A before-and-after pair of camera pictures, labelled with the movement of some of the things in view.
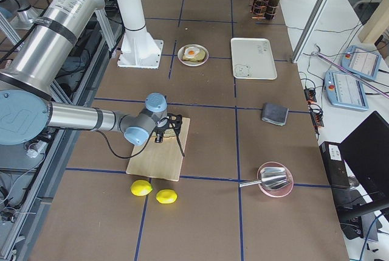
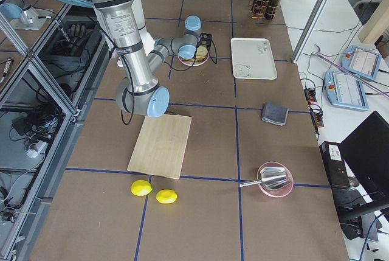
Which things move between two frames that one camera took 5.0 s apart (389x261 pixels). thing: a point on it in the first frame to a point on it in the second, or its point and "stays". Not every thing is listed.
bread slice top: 168,132 to 201,53
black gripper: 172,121 to 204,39
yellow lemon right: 166,196 stays
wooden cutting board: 163,160 stays
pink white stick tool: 351,72 stays
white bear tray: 253,59 stays
